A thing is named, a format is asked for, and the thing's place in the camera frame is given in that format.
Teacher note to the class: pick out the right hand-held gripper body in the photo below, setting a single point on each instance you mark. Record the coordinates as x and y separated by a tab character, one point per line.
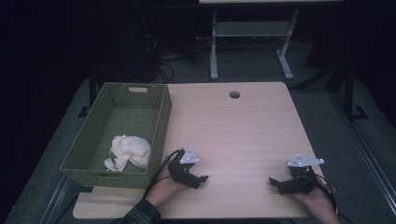
302	182

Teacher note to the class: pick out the black metal stand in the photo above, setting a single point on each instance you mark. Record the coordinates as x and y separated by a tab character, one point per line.
92	93
349	93

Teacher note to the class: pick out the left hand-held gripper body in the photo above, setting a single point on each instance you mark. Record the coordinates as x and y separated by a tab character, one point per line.
179	171

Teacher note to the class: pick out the person's right hand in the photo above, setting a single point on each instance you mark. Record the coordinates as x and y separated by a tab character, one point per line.
320	200

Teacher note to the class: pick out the green woven basket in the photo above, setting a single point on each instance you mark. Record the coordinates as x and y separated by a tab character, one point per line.
134	118

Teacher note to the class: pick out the white metal table frame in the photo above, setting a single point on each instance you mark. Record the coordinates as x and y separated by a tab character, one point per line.
249	28

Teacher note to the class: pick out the person's left hand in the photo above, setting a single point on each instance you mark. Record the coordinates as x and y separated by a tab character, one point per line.
162	189

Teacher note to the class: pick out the white cloth with brown print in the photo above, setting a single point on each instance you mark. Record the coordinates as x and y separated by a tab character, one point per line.
130	149

